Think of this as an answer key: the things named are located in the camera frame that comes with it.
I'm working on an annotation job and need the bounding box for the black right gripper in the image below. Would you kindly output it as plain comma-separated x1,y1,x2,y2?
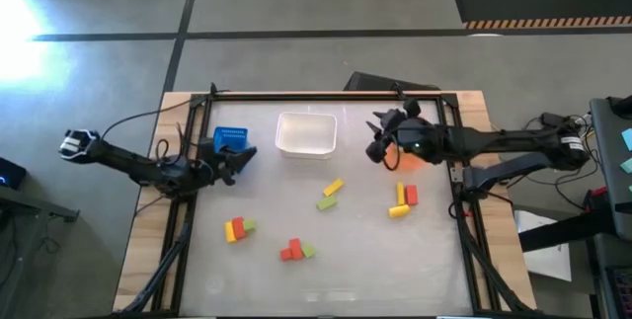
365,110,445,165

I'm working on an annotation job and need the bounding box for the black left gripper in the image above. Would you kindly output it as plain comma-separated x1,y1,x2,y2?
198,141,259,187

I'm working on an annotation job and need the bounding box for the blue plastic mesh basket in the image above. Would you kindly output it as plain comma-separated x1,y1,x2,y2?
212,126,249,155

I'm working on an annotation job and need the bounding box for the black monitor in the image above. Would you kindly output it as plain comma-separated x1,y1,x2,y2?
343,70,440,93

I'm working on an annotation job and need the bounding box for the translucent orange plastic bin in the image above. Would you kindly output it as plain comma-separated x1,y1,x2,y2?
384,143,429,173

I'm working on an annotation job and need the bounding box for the white plastic bin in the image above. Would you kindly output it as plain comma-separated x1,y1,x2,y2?
275,111,339,161

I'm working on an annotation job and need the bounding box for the black hazard-striped floor mat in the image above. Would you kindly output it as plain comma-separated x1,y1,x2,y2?
451,0,632,31

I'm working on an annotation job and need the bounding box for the dark grey desk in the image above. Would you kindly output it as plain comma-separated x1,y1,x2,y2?
0,185,80,319

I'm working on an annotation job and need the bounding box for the black stand bar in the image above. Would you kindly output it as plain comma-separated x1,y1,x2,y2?
517,204,613,254

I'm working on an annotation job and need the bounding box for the white paper sheet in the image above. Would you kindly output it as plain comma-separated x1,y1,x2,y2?
513,209,574,283

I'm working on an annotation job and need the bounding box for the dark device with blue light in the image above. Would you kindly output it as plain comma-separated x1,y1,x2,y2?
0,156,27,191

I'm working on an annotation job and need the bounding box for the black side desk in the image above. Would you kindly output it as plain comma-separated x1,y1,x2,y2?
590,95,632,241

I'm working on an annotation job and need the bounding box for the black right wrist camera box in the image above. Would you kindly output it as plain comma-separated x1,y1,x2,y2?
365,139,390,165

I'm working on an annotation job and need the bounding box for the black aluminium table frame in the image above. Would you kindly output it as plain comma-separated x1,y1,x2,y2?
113,90,532,318

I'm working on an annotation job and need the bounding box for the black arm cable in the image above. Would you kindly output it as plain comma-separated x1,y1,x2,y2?
101,99,194,140

